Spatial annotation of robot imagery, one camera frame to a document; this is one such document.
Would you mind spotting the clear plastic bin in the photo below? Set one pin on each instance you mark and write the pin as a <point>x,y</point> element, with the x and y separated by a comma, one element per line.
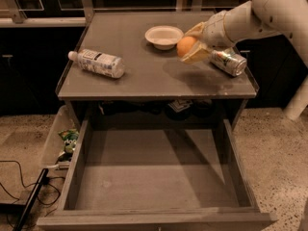
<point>54,144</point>

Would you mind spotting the grey open drawer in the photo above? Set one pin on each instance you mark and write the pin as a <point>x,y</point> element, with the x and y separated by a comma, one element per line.
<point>156,180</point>

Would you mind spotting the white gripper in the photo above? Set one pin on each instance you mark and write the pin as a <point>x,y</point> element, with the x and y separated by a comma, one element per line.
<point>214,30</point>

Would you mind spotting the white bowl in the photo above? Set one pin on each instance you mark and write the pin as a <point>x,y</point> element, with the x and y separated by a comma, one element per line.
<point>163,37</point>

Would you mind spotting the green soda can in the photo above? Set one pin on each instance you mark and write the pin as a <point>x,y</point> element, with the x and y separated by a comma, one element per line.
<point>228,61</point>

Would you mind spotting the green snack bag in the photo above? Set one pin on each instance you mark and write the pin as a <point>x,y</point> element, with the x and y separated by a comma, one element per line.
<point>69,138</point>

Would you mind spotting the orange fruit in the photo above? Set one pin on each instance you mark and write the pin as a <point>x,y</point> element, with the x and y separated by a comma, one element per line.
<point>185,45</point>

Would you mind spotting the clear plastic water bottle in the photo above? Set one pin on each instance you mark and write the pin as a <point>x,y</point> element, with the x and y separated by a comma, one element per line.
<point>98,63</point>

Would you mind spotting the black flat device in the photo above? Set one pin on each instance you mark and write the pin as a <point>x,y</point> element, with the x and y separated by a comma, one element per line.
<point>31,200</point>

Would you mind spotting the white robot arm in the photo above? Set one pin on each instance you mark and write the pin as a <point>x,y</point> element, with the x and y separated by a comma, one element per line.
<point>254,19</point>

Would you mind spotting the grey cabinet counter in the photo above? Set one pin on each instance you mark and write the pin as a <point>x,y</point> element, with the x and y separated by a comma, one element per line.
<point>150,74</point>

